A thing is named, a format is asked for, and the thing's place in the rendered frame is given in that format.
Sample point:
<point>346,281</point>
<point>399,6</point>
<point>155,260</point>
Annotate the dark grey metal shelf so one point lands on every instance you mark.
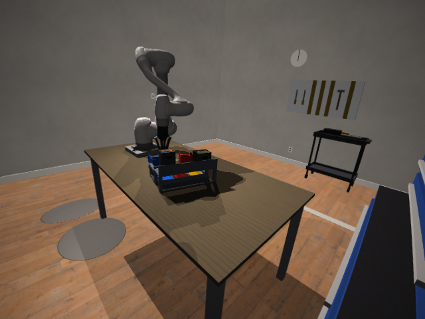
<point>180,175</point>

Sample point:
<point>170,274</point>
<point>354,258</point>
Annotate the blue bin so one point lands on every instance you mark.
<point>153,160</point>

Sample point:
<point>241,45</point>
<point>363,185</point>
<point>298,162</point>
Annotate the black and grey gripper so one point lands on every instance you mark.
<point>162,134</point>

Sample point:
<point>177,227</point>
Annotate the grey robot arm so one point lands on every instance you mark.
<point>145,130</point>

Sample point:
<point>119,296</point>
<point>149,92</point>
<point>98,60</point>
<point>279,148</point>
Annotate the red bin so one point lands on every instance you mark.
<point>185,157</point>

